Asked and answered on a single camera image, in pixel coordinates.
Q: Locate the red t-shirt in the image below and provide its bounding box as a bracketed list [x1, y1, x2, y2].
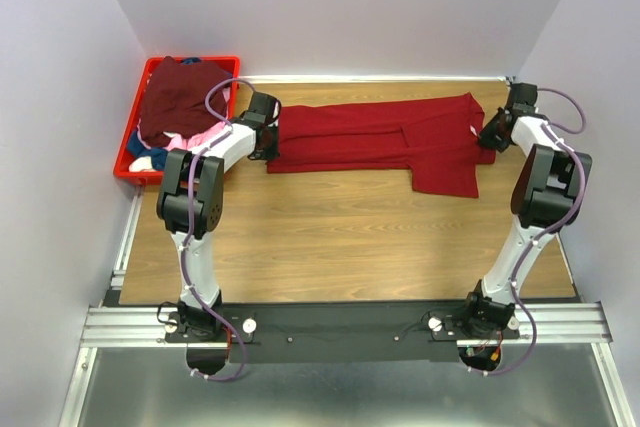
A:
[267, 93, 496, 198]

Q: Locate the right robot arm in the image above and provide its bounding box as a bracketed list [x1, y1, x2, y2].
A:
[456, 83, 592, 339]

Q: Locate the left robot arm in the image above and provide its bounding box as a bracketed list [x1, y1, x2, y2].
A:
[156, 92, 281, 342]

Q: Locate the pink t-shirt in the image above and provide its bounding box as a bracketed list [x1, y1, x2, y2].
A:
[164, 88, 235, 153]

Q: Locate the maroon t-shirt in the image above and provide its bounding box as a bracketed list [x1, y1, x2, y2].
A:
[138, 56, 231, 148]

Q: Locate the white garment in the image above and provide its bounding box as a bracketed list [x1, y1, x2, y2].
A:
[128, 156, 154, 173]

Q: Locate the navy blue t-shirt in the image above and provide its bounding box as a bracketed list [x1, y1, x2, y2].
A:
[126, 58, 203, 171]

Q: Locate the red plastic bin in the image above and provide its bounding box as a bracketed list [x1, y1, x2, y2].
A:
[113, 55, 241, 187]

